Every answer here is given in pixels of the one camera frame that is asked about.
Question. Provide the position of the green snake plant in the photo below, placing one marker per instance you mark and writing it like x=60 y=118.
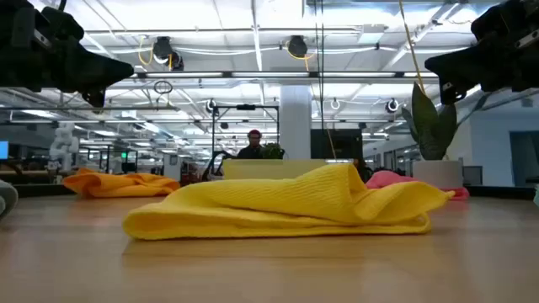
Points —
x=429 y=126

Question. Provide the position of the grey microfiber towel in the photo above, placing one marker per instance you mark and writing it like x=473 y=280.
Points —
x=6 y=198

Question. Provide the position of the yellow translucent plastic bin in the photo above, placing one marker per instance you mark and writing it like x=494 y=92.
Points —
x=261 y=168

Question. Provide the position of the black background robot arm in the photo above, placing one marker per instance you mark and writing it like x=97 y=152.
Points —
x=210 y=166

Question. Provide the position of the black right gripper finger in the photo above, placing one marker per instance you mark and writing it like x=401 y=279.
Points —
x=459 y=67

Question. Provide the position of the white building column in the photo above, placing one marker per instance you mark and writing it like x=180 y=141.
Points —
x=295 y=122

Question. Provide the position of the white plant pot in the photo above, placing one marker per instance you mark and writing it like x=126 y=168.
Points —
x=438 y=173

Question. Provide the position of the orange microfiber towel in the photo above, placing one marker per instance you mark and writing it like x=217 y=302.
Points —
x=118 y=185

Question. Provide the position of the computer monitor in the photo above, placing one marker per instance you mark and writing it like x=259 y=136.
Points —
x=3 y=150

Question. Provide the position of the person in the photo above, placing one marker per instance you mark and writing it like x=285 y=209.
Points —
x=252 y=149

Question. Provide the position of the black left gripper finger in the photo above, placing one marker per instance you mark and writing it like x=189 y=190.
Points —
x=97 y=71

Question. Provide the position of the small green bush plant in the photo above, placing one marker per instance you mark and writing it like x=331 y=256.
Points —
x=273 y=151

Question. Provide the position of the yellow microfiber towel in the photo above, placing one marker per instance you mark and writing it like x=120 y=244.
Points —
x=273 y=206

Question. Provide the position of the pink microfiber towel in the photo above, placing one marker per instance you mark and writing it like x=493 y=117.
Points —
x=385 y=179

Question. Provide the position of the overhead LED light bar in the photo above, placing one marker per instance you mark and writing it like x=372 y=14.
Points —
x=269 y=74

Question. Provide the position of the white robot figure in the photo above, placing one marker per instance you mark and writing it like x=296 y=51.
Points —
x=63 y=147

